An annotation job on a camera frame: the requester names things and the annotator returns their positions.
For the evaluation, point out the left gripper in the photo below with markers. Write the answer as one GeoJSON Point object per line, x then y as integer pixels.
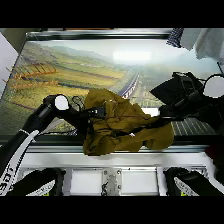
{"type": "Point", "coordinates": [97, 112]}

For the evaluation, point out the mustard garment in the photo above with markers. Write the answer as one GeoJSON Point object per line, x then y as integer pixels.
{"type": "Point", "coordinates": [115, 133]}

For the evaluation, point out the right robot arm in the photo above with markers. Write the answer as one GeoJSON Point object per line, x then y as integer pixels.
{"type": "Point", "coordinates": [196, 100]}

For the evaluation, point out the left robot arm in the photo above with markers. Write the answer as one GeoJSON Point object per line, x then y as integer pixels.
{"type": "Point", "coordinates": [40, 118]}

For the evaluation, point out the blue checked garment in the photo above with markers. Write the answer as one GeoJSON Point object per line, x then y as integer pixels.
{"type": "Point", "coordinates": [174, 37]}

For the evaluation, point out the white garment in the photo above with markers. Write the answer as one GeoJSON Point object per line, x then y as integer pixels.
{"type": "Point", "coordinates": [205, 41]}

